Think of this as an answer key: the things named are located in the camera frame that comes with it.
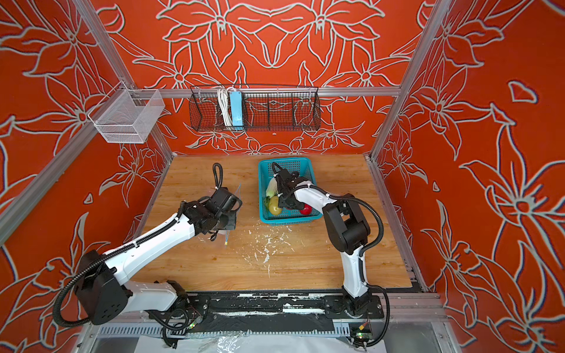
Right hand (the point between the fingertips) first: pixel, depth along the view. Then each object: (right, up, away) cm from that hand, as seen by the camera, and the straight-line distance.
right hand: (285, 202), depth 97 cm
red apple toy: (+10, -3, -4) cm, 11 cm away
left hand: (-21, -4, -16) cm, 26 cm away
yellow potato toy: (-5, -1, -4) cm, 6 cm away
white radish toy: (-6, +6, +3) cm, 9 cm away
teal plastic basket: (+9, +16, +9) cm, 21 cm away
